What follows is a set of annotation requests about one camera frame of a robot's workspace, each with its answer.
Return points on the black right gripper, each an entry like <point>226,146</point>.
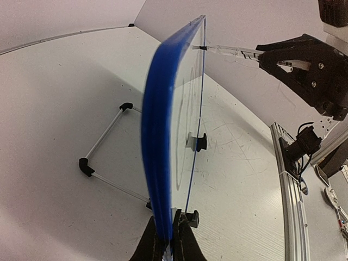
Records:
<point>324,85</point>

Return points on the black whiteboard stand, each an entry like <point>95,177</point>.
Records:
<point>115,163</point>

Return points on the small blue-framed whiteboard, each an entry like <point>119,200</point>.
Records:
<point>170,124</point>

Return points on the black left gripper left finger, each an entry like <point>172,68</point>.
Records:
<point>149,248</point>

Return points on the aluminium front rail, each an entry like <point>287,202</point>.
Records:
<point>296,237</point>

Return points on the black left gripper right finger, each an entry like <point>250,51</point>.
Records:
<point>184,243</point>

